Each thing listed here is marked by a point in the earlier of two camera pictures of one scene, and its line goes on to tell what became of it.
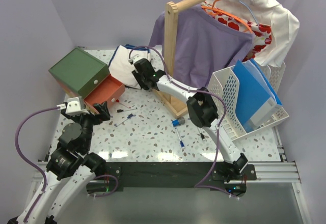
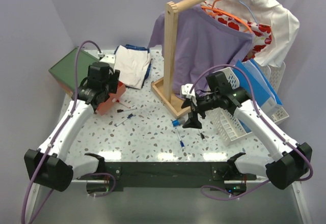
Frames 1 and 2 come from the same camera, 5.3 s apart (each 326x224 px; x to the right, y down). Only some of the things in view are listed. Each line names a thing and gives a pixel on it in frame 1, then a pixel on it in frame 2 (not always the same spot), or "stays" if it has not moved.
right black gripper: x=137 y=76 -> x=193 y=121
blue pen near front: x=181 y=142 stays
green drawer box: x=80 y=73 stays
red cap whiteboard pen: x=117 y=100 stays
